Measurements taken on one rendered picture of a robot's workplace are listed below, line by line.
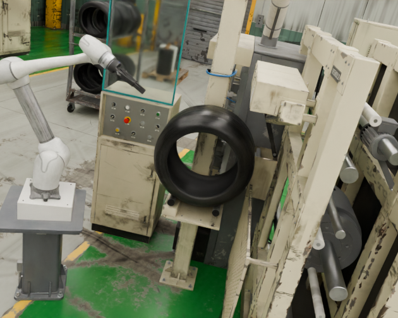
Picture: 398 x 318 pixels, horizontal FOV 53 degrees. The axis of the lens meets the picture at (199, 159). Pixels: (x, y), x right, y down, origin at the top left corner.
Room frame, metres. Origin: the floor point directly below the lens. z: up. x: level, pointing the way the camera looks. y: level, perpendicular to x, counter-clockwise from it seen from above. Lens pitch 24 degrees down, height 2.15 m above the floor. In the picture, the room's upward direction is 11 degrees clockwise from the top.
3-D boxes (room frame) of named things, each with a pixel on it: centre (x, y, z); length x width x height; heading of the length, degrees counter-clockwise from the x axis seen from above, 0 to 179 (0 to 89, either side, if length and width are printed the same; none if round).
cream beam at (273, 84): (2.11, -0.32, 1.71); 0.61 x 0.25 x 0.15; 177
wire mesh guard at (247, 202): (2.00, -0.35, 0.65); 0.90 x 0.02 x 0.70; 177
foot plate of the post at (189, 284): (2.51, -0.03, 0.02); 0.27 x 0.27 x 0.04; 87
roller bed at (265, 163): (2.45, -0.43, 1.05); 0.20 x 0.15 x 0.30; 177
